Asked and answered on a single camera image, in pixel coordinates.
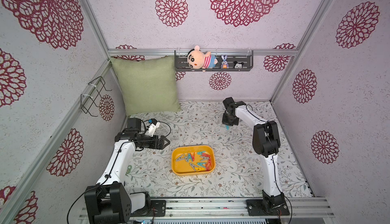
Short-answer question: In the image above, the dark grey wall shelf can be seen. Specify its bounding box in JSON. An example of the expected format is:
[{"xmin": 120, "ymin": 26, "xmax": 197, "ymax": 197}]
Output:
[{"xmin": 174, "ymin": 50, "xmax": 254, "ymax": 72}]

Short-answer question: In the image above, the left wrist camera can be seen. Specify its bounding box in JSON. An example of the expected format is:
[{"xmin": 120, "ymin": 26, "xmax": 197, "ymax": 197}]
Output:
[{"xmin": 143, "ymin": 118, "xmax": 160, "ymax": 137}]

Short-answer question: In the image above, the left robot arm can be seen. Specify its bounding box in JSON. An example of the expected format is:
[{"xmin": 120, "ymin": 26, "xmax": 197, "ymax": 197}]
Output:
[{"xmin": 80, "ymin": 118, "xmax": 170, "ymax": 224}]

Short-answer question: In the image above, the pile of coloured clothespins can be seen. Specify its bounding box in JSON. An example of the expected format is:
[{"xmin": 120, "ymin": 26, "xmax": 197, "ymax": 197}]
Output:
[{"xmin": 172, "ymin": 151, "xmax": 214, "ymax": 174}]

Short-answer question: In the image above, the green cushion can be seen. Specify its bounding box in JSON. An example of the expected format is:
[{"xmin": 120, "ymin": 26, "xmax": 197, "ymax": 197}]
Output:
[{"xmin": 110, "ymin": 56, "xmax": 181, "ymax": 116}]

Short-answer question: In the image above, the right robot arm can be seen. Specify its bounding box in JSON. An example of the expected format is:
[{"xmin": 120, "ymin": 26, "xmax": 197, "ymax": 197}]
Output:
[{"xmin": 222, "ymin": 97, "xmax": 292, "ymax": 217}]

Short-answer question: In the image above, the yellow plastic storage box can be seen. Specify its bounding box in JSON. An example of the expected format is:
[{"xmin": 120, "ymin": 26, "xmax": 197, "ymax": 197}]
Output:
[{"xmin": 171, "ymin": 145, "xmax": 216, "ymax": 176}]

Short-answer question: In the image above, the black white mouse figure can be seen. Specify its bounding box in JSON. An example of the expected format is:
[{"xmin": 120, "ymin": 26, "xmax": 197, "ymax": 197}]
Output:
[{"xmin": 234, "ymin": 61, "xmax": 244, "ymax": 69}]

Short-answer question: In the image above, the cartoon boy plush doll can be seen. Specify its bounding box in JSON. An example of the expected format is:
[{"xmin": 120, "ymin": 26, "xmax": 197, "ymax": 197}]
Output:
[{"xmin": 186, "ymin": 46, "xmax": 218, "ymax": 69}]

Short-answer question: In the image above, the black wire wall rack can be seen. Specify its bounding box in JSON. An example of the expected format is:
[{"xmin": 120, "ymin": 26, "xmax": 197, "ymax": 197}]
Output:
[{"xmin": 80, "ymin": 76, "xmax": 112, "ymax": 117}]

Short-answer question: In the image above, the small blue rabbit figure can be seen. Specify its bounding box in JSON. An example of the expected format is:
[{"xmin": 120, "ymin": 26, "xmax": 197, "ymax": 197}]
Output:
[{"xmin": 221, "ymin": 55, "xmax": 229, "ymax": 69}]

